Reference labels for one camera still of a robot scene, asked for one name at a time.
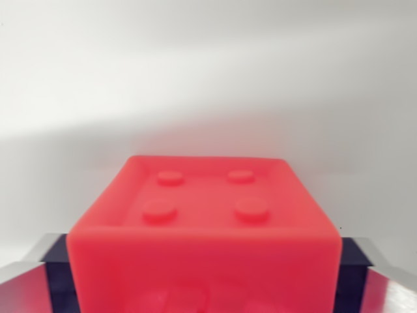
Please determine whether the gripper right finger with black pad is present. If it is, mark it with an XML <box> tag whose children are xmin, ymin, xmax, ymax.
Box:
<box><xmin>332</xmin><ymin>237</ymin><xmax>417</xmax><ymax>313</ymax></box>

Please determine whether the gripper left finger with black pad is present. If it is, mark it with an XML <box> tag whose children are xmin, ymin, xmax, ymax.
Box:
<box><xmin>0</xmin><ymin>233</ymin><xmax>81</xmax><ymax>313</ymax></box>

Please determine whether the red plastic cube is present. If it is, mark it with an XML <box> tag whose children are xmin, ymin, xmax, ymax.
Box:
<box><xmin>67</xmin><ymin>155</ymin><xmax>343</xmax><ymax>313</ymax></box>

